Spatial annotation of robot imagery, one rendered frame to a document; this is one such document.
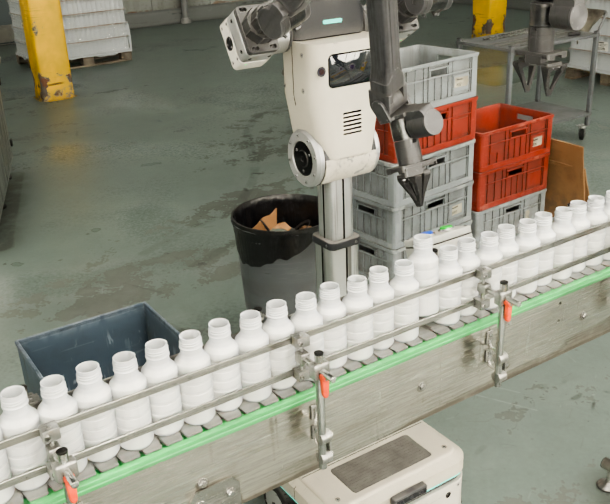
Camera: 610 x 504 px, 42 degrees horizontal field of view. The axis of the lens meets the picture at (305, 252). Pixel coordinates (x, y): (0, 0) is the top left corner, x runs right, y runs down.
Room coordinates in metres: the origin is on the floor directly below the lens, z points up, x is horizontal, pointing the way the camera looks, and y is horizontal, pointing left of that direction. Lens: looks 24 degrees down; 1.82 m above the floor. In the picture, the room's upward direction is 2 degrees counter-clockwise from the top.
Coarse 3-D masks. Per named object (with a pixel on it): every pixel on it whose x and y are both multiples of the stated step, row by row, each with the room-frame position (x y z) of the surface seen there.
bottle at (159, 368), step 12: (156, 348) 1.16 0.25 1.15; (168, 348) 1.15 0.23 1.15; (156, 360) 1.13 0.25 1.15; (168, 360) 1.14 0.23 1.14; (144, 372) 1.13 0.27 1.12; (156, 372) 1.12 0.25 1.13; (168, 372) 1.13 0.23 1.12; (156, 384) 1.12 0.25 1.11; (156, 396) 1.12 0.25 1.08; (168, 396) 1.12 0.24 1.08; (180, 396) 1.15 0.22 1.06; (156, 408) 1.12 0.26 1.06; (168, 408) 1.12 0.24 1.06; (180, 408) 1.14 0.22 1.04; (156, 420) 1.12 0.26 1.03; (180, 420) 1.14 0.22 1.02; (156, 432) 1.12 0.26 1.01; (168, 432) 1.12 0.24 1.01
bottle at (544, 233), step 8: (536, 216) 1.65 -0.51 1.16; (544, 216) 1.66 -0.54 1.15; (536, 224) 1.64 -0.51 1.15; (544, 224) 1.63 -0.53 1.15; (536, 232) 1.64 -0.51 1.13; (544, 232) 1.63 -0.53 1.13; (552, 232) 1.64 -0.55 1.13; (544, 240) 1.62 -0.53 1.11; (552, 240) 1.63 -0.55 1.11; (552, 248) 1.63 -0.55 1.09; (544, 256) 1.62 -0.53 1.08; (552, 256) 1.63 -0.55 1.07; (544, 264) 1.62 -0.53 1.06; (552, 264) 1.64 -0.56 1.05; (544, 280) 1.62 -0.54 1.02
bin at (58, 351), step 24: (120, 312) 1.70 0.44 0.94; (144, 312) 1.73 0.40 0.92; (48, 336) 1.60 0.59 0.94; (72, 336) 1.63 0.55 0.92; (96, 336) 1.66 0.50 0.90; (120, 336) 1.69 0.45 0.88; (144, 336) 1.72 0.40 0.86; (168, 336) 1.62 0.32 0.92; (24, 360) 1.52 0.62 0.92; (48, 360) 1.60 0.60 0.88; (72, 360) 1.63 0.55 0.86; (96, 360) 1.66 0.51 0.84; (144, 360) 1.72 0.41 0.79; (72, 384) 1.62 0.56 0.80
